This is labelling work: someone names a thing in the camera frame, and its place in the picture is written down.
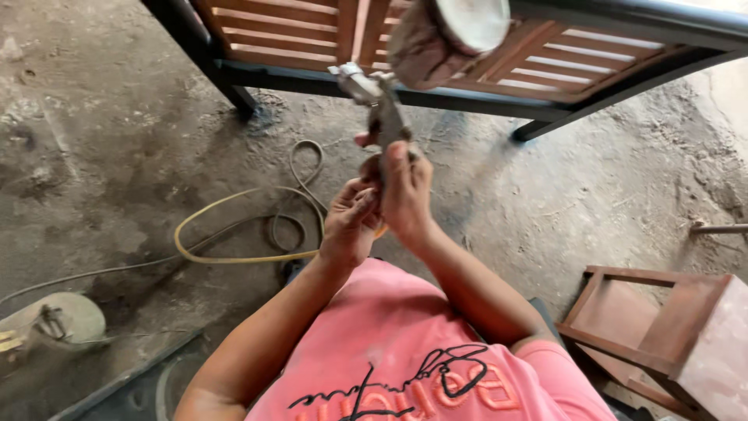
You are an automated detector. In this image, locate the person's right hand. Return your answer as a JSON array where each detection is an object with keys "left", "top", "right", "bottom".
[{"left": 354, "top": 132, "right": 437, "bottom": 249}]

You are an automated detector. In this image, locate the person's left hand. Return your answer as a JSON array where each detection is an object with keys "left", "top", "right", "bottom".
[{"left": 318, "top": 173, "right": 386, "bottom": 271}]

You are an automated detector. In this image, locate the metal paint spray gun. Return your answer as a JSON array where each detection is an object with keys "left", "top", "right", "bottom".
[{"left": 327, "top": 0, "right": 512, "bottom": 176}]

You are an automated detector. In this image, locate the pink printed shirt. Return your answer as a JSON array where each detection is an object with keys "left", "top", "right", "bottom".
[{"left": 244, "top": 257, "right": 619, "bottom": 421}]

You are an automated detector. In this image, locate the dark flat board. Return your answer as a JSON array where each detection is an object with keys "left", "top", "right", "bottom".
[{"left": 47, "top": 329, "right": 205, "bottom": 421}]

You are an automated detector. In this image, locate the dusty round metal can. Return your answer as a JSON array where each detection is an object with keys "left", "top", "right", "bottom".
[{"left": 0, "top": 292, "right": 108, "bottom": 375}]

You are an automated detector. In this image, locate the brown wooden stool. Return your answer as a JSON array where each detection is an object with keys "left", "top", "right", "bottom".
[{"left": 555, "top": 265, "right": 748, "bottom": 421}]

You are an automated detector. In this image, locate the thin metal rod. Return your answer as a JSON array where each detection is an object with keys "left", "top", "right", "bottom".
[{"left": 690, "top": 222, "right": 748, "bottom": 236}]

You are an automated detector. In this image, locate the grey hose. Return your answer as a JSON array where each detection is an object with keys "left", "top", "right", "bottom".
[{"left": 0, "top": 139, "right": 326, "bottom": 306}]

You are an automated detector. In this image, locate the yellow air hose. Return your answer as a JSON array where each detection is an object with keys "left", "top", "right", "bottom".
[{"left": 173, "top": 186, "right": 389, "bottom": 265}]

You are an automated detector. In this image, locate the slatted wooden furniture frame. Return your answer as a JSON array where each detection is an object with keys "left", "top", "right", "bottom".
[{"left": 140, "top": 0, "right": 748, "bottom": 143}]

